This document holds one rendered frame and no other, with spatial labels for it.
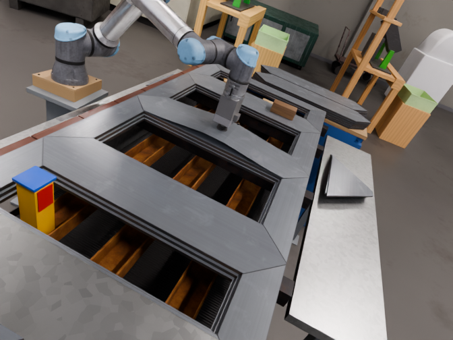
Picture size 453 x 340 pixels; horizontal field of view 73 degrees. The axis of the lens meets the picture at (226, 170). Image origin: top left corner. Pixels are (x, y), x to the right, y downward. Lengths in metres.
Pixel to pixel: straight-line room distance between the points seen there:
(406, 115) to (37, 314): 4.52
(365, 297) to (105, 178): 0.79
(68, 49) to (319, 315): 1.33
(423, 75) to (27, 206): 6.24
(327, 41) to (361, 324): 7.32
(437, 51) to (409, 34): 1.78
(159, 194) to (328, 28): 7.30
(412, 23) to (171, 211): 7.67
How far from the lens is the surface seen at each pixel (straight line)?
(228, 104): 1.07
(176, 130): 1.13
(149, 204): 0.80
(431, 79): 6.56
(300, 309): 0.87
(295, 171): 1.14
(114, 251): 0.90
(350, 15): 7.91
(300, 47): 6.18
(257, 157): 1.10
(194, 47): 0.96
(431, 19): 8.23
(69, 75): 1.52
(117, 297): 0.41
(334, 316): 0.92
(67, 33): 1.48
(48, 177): 0.79
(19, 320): 0.40
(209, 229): 0.78
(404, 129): 4.72
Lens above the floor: 1.40
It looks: 34 degrees down
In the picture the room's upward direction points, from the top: 21 degrees clockwise
